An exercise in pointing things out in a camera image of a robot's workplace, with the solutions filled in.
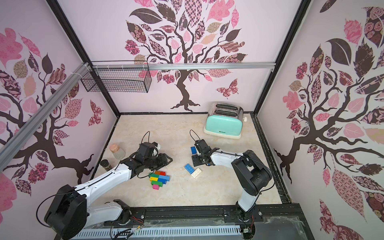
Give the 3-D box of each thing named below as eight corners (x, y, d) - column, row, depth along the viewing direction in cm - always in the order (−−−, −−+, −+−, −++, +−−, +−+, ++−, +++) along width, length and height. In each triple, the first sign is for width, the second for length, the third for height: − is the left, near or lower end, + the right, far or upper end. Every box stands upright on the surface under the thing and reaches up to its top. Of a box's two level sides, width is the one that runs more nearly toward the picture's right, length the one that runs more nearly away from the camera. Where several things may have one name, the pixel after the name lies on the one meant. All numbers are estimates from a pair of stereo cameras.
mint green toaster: (204, 134, 109) (206, 118, 95) (208, 117, 120) (210, 101, 106) (239, 140, 105) (246, 124, 92) (240, 122, 117) (246, 106, 103)
